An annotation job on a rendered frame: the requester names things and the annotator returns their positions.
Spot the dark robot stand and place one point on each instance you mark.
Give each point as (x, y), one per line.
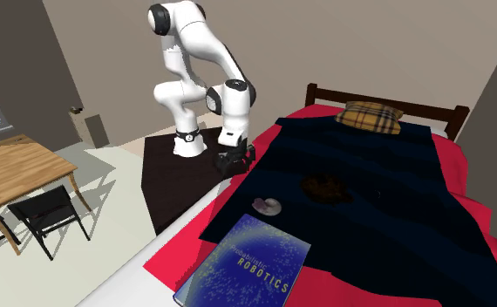
(176, 178)

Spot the pale seashell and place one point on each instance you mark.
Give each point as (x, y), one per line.
(267, 206)

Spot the beige cabinet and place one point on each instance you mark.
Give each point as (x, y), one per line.
(89, 127)

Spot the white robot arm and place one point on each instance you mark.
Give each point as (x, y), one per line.
(189, 51)

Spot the dark blue blanket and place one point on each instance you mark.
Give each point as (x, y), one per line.
(380, 178)

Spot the bed with red sheet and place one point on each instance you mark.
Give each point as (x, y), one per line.
(465, 170)

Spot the dark brown lumpy object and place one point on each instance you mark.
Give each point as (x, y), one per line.
(326, 189)

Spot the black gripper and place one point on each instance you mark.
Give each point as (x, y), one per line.
(231, 158)

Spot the wooden table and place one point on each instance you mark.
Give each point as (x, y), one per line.
(10, 170)

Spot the blue book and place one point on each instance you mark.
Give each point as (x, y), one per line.
(244, 268)

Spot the yellow plaid pillow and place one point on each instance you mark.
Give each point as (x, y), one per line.
(369, 116)

